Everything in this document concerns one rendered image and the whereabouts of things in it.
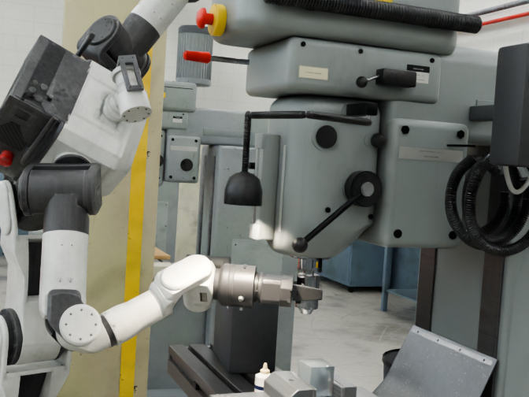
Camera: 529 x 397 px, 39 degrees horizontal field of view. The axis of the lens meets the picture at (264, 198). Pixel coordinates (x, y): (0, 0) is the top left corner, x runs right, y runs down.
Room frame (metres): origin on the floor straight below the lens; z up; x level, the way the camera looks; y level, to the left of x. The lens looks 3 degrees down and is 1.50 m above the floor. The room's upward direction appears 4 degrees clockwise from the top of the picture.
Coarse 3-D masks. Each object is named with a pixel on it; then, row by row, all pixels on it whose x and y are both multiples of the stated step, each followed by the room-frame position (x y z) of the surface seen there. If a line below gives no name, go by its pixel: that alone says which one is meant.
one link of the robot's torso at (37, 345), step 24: (0, 192) 1.87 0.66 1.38; (0, 216) 1.86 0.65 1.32; (0, 240) 1.88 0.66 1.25; (24, 240) 1.83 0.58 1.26; (24, 264) 1.82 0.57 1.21; (24, 288) 1.82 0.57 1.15; (0, 312) 1.89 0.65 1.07; (24, 312) 1.83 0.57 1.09; (24, 336) 1.82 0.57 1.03; (48, 336) 1.86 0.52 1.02; (24, 360) 1.84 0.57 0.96; (48, 360) 1.91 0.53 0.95
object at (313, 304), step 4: (300, 280) 1.53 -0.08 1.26; (304, 280) 1.52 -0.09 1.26; (300, 284) 1.53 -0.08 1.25; (304, 284) 1.52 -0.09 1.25; (308, 284) 1.52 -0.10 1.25; (312, 284) 1.52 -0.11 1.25; (316, 284) 1.53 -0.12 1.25; (312, 300) 1.52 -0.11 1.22; (316, 300) 1.53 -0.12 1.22; (296, 304) 1.53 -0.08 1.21; (300, 304) 1.52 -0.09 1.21; (304, 304) 1.52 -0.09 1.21; (308, 304) 1.52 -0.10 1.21; (312, 304) 1.52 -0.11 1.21; (316, 304) 1.53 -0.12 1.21; (300, 308) 1.52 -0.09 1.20; (304, 308) 1.52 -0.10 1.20; (308, 308) 1.52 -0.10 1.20; (312, 308) 1.52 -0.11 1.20; (316, 308) 1.53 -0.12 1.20
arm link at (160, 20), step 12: (144, 0) 1.82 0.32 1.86; (156, 0) 1.82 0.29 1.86; (168, 0) 1.83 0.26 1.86; (180, 0) 1.84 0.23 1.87; (192, 0) 1.87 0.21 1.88; (132, 12) 1.82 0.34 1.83; (144, 12) 1.81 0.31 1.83; (156, 12) 1.81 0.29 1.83; (168, 12) 1.83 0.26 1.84; (156, 24) 1.82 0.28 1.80; (168, 24) 1.85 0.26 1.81
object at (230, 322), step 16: (256, 304) 1.87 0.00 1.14; (272, 304) 1.88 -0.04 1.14; (224, 320) 1.94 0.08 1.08; (240, 320) 1.86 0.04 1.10; (256, 320) 1.87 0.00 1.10; (272, 320) 1.88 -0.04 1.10; (224, 336) 1.92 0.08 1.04; (240, 336) 1.86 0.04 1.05; (256, 336) 1.87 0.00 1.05; (272, 336) 1.88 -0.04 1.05; (224, 352) 1.91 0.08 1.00; (240, 352) 1.86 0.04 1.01; (256, 352) 1.87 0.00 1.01; (272, 352) 1.88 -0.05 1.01; (240, 368) 1.86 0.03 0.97; (256, 368) 1.87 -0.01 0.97; (272, 368) 1.88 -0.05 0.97
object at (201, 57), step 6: (186, 54) 1.53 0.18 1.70; (192, 54) 1.53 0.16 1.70; (198, 54) 1.54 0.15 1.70; (204, 54) 1.54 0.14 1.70; (210, 54) 1.55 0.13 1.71; (192, 60) 1.54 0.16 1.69; (198, 60) 1.54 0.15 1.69; (204, 60) 1.54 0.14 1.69; (210, 60) 1.56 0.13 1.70; (216, 60) 1.56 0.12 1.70; (222, 60) 1.56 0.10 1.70; (228, 60) 1.57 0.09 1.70; (234, 60) 1.57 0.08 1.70; (240, 60) 1.58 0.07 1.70; (246, 60) 1.58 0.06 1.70
